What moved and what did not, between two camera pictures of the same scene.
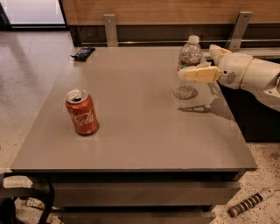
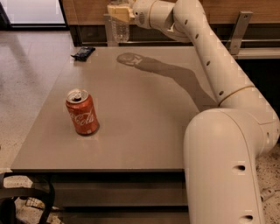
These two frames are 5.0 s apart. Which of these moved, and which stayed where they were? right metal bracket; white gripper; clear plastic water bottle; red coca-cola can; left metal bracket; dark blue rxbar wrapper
Moved: white gripper; clear plastic water bottle
Stayed: left metal bracket; red coca-cola can; right metal bracket; dark blue rxbar wrapper
